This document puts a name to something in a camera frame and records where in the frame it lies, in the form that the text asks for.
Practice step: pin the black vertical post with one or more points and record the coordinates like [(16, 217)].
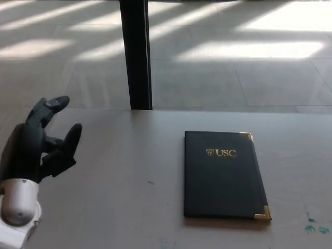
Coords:
[(136, 52)]

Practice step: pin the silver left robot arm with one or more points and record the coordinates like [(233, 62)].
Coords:
[(18, 202)]

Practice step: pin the black diary with gold corners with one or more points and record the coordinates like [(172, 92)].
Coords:
[(223, 181)]

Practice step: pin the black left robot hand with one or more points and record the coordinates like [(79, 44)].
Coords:
[(31, 150)]

